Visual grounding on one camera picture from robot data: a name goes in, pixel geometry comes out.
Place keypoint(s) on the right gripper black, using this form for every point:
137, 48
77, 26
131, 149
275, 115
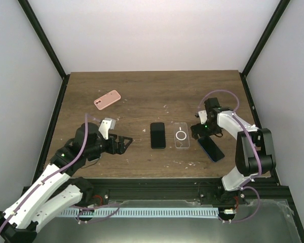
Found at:
201, 133

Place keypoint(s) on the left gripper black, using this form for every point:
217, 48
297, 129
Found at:
121, 149

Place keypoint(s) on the clear magsafe phone case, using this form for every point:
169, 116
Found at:
181, 136

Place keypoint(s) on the black phone case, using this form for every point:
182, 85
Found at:
157, 136

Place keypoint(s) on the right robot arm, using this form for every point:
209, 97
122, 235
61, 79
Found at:
255, 154

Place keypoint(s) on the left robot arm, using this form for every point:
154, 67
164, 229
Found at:
40, 203

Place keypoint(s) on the pink phone case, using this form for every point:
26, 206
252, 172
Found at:
107, 100

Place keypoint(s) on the blue smartphone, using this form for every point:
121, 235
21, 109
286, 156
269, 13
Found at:
211, 149

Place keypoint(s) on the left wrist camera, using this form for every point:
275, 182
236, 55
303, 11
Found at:
106, 125

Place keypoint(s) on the light blue cable duct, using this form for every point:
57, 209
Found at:
143, 213

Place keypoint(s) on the black aluminium front rail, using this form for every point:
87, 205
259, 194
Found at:
209, 191

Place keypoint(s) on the right black frame post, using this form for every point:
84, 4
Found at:
275, 18

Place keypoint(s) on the black frame post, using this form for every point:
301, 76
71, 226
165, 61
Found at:
275, 18
32, 18

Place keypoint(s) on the left black frame post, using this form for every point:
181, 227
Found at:
32, 18

